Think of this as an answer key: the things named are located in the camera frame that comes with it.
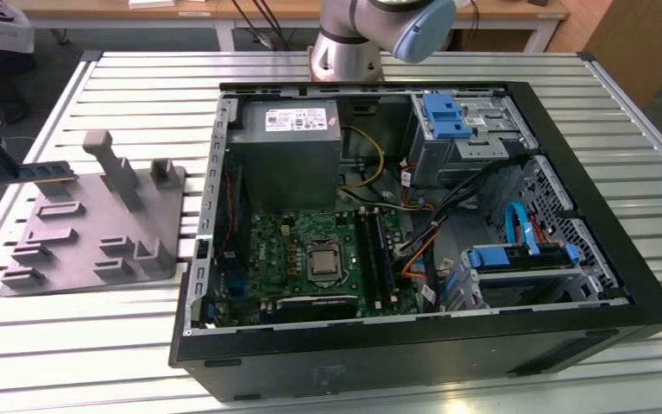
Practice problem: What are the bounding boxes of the blue RAM stick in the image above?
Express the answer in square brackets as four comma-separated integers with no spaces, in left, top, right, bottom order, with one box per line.
[0,160,80,189]

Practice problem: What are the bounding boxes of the black RAM slot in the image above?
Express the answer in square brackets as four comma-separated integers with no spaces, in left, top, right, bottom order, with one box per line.
[355,207,379,306]
[363,208,387,305]
[376,210,400,301]

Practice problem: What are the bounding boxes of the grey parts rack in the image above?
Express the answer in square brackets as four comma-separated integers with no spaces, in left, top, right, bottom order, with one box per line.
[0,130,191,298]

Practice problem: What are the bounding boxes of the grey power supply unit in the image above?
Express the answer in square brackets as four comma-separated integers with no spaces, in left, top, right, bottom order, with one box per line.
[227,98,344,213]

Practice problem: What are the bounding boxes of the green motherboard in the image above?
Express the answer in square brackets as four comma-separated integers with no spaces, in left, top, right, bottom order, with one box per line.
[213,205,423,325]

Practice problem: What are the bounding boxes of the blue expansion slot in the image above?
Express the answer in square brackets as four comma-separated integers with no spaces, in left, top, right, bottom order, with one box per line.
[221,274,247,299]

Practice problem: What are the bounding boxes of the metal socket cover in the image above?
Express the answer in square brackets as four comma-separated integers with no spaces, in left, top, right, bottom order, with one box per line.
[303,237,345,289]

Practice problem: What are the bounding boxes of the silver CPU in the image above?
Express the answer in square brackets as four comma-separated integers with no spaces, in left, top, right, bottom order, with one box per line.
[305,248,340,277]

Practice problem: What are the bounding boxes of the black graphics card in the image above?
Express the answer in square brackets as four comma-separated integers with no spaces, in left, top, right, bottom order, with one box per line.
[264,293,365,323]

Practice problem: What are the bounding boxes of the blue plastic drive latch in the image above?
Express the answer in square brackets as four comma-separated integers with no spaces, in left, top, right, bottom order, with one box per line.
[422,92,474,140]

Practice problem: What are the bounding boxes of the grey metal drive cage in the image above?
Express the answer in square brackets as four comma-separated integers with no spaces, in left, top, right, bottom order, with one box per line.
[408,91,540,191]

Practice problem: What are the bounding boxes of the empty blue disk carrier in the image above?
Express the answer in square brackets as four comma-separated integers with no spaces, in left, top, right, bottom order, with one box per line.
[442,265,474,311]

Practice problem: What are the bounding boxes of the black PC case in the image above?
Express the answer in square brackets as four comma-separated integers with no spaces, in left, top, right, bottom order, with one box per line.
[168,79,662,405]

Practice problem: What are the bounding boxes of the wooden desk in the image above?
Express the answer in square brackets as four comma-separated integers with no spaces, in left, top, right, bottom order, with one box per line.
[18,0,571,53]

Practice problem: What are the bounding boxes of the hard disk in blue carrier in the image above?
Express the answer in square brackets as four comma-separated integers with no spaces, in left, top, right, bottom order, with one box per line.
[459,241,584,277]

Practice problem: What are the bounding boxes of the grey metal disk bay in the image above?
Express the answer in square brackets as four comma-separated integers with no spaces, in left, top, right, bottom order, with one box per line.
[459,258,624,311]

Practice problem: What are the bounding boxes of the wooden cabinet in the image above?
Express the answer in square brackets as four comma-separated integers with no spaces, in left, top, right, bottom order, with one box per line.
[548,0,662,111]

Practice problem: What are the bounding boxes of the yellow power wire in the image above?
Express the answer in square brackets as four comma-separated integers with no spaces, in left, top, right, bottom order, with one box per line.
[339,124,388,191]

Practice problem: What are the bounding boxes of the orange yellow power wires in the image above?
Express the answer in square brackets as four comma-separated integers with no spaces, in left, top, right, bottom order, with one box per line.
[398,239,444,285]

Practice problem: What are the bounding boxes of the black wire bundle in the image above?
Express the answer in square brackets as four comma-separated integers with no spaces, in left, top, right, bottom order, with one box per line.
[396,154,531,260]

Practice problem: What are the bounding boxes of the blue SATA wire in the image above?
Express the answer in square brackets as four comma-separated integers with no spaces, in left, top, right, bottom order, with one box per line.
[504,201,542,255]

